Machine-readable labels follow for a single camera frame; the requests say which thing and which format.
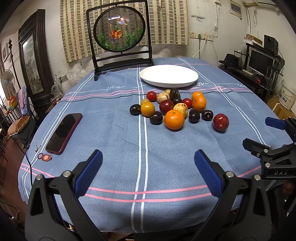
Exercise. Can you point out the dark red smartphone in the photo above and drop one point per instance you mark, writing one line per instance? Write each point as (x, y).
(62, 134)

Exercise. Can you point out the striped beige curtain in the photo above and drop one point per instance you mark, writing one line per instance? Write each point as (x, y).
(168, 25)

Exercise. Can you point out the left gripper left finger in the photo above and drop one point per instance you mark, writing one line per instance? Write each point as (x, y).
(43, 218)

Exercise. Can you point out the white oval plate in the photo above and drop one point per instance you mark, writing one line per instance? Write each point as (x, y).
(169, 76)

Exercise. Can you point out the computer monitor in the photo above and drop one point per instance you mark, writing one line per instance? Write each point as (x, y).
(260, 62)

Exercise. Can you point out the dark red plum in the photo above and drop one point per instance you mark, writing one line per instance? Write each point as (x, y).
(165, 106)

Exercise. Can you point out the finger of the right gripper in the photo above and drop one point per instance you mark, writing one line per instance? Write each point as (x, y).
(286, 125)
(284, 155)

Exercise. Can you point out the white bucket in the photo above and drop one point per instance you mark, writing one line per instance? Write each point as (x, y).
(286, 95)

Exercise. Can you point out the cardboard box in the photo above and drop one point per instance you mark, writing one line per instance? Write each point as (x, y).
(281, 112)

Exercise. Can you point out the small yellow green longan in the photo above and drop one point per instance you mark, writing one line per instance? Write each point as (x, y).
(145, 100)

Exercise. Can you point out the red keychain charm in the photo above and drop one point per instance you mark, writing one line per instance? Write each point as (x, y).
(44, 157)

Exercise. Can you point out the red cherry tomato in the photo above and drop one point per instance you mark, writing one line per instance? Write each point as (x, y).
(188, 102)
(151, 96)

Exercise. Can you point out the wall power strip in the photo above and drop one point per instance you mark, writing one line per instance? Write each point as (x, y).
(205, 36)

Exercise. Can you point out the white kettle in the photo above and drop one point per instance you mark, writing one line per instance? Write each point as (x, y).
(61, 85)

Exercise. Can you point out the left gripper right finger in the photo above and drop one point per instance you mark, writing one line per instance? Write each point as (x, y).
(242, 211)

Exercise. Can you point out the beige potato fruit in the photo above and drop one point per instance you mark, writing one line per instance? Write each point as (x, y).
(162, 97)

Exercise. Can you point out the dark wrinkled passion fruit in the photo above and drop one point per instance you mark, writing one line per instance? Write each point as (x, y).
(174, 93)

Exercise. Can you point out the blue striped tablecloth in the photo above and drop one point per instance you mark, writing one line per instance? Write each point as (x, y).
(148, 180)

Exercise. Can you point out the black hat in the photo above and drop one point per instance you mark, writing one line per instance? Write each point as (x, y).
(230, 60)

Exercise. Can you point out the standing fan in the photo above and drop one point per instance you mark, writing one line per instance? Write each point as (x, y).
(8, 83)

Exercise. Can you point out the round goldfish screen stand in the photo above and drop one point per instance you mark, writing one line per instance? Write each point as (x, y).
(119, 36)

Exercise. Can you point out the black speaker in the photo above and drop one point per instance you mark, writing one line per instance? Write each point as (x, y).
(271, 44)

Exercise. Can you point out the small dark cherry centre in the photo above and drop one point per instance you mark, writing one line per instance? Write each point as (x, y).
(177, 100)

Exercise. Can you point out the large front orange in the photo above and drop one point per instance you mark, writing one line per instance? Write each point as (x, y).
(174, 120)

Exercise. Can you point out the yellow orange small tomato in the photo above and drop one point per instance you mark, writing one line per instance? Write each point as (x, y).
(147, 109)

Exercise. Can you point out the orange mandarin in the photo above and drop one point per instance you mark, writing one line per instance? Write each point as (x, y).
(199, 103)
(196, 94)

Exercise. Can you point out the spotted yellow pear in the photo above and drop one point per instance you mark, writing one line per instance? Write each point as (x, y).
(181, 107)

